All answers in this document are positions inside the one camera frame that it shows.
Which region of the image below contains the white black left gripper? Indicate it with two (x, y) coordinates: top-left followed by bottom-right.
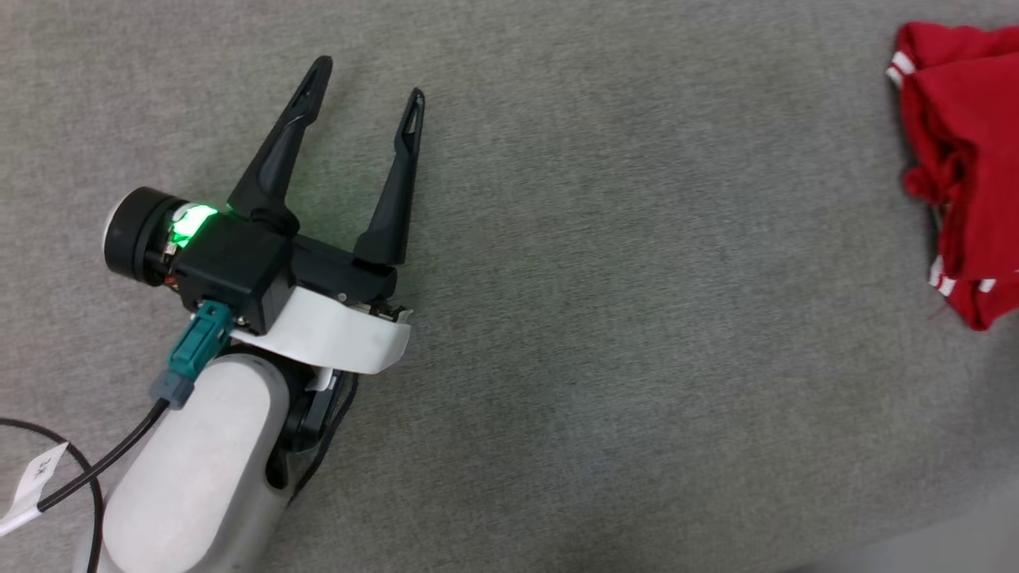
(103, 55), (426, 376)

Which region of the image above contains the red and white shirt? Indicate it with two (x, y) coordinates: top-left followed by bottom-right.
(884, 21), (1019, 332)

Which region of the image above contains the teal cable connector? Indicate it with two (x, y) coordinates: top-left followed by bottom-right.
(150, 300), (237, 410)

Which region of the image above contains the black camera cable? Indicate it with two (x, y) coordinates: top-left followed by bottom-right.
(0, 398), (173, 573)

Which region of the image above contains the white cable label tag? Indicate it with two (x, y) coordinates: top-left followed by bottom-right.
(0, 441), (71, 536)

